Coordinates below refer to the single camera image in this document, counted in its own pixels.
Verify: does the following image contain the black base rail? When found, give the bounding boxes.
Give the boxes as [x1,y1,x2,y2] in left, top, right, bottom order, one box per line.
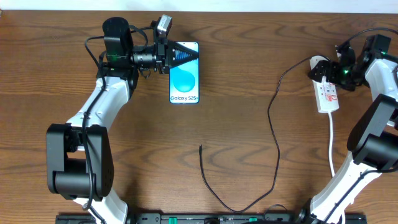
[55,212,368,224]

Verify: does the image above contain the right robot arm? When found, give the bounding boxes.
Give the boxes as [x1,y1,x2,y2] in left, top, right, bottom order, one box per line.
[296,34,397,223]

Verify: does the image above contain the black USB charging cable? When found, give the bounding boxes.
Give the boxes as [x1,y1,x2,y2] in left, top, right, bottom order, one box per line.
[198,55,330,213]

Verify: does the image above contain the white power strip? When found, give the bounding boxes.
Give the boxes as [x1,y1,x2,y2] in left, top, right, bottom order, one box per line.
[313,78,339,114]

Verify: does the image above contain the blue Galaxy smartphone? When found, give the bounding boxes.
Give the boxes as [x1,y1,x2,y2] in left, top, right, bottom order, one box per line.
[169,59,200,104]

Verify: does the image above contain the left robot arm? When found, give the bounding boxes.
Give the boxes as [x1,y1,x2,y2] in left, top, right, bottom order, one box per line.
[46,15,200,223]

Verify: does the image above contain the white USB charger plug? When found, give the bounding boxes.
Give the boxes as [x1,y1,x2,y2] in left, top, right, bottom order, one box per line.
[310,55,328,70]

